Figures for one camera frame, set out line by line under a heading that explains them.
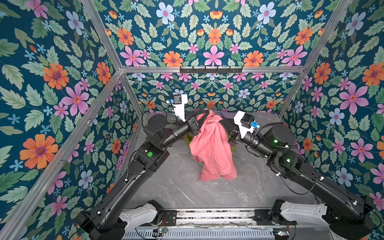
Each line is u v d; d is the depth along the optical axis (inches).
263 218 28.5
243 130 16.8
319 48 31.7
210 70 36.4
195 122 19.2
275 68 36.7
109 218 14.7
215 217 29.5
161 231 27.7
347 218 15.0
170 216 29.0
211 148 23.4
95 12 27.7
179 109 18.8
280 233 27.7
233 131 17.8
